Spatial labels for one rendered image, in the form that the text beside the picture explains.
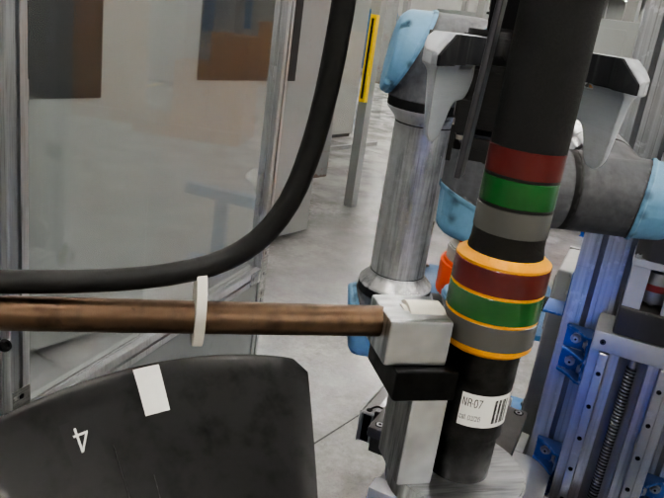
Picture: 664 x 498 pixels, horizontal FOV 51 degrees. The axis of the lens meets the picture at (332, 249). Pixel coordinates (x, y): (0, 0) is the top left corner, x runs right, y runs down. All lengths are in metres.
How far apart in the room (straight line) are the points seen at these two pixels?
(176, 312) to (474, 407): 0.14
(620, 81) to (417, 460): 0.20
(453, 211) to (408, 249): 0.41
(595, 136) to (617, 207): 0.27
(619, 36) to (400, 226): 10.12
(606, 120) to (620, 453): 0.96
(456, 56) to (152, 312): 0.20
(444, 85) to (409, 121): 0.61
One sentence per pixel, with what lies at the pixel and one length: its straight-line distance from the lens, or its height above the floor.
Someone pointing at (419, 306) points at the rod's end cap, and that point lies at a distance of 0.32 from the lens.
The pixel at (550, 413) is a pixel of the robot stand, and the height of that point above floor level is 1.04.
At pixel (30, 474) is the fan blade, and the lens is 0.47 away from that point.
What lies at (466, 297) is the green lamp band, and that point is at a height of 1.56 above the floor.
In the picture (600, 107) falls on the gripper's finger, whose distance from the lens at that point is 0.41.
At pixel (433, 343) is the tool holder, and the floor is 1.54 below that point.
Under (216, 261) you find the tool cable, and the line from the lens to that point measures 0.29.
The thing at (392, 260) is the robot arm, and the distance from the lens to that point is 1.06.
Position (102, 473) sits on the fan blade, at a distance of 0.47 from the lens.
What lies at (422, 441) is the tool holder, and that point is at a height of 1.48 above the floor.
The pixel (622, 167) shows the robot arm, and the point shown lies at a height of 1.57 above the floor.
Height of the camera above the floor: 1.67
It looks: 19 degrees down
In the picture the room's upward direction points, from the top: 8 degrees clockwise
